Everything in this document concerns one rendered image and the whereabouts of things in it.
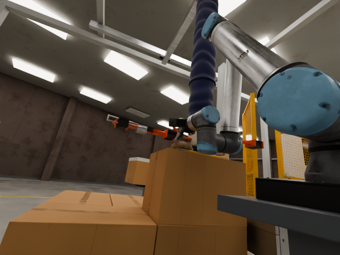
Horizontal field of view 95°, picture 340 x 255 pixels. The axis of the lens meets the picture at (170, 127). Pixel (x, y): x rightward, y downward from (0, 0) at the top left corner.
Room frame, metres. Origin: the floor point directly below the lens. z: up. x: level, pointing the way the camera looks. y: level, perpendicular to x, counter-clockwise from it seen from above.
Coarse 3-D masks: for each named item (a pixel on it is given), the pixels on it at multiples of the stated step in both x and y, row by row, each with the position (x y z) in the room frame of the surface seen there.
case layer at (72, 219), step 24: (72, 192) 1.53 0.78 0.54; (24, 216) 0.77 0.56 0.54; (48, 216) 0.81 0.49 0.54; (72, 216) 0.86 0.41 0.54; (96, 216) 0.91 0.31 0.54; (120, 216) 0.97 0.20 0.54; (144, 216) 1.04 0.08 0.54; (24, 240) 0.72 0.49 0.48; (48, 240) 0.74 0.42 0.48; (72, 240) 0.77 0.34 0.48; (96, 240) 0.81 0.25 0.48; (120, 240) 0.84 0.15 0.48; (144, 240) 0.88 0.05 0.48; (168, 240) 0.92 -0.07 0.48; (192, 240) 0.97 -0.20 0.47; (216, 240) 1.03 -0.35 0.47; (240, 240) 1.09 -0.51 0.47
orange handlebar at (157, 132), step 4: (132, 124) 0.98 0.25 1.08; (132, 128) 1.03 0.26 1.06; (148, 132) 1.07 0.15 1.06; (156, 132) 1.05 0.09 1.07; (160, 132) 1.06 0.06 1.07; (164, 132) 1.07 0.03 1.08; (184, 140) 1.18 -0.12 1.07; (188, 140) 1.16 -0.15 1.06; (244, 140) 1.03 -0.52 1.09; (248, 144) 1.05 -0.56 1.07
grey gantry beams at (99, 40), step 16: (0, 0) 1.90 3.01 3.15; (96, 0) 1.74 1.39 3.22; (336, 0) 1.33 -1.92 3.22; (32, 16) 2.07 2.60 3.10; (48, 16) 2.12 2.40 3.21; (304, 16) 1.61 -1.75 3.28; (80, 32) 2.31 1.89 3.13; (288, 32) 1.84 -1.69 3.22; (112, 48) 2.56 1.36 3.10; (128, 48) 2.61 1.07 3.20; (272, 48) 2.17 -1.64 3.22; (160, 64) 2.86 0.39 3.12
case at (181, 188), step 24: (168, 168) 0.92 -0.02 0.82; (192, 168) 0.97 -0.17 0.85; (216, 168) 1.02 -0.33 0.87; (240, 168) 1.09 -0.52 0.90; (144, 192) 1.28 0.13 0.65; (168, 192) 0.92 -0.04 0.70; (192, 192) 0.97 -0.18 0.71; (216, 192) 1.03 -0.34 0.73; (240, 192) 1.09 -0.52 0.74; (168, 216) 0.93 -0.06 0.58; (192, 216) 0.98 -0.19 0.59; (216, 216) 1.03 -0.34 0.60; (240, 216) 1.09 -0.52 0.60
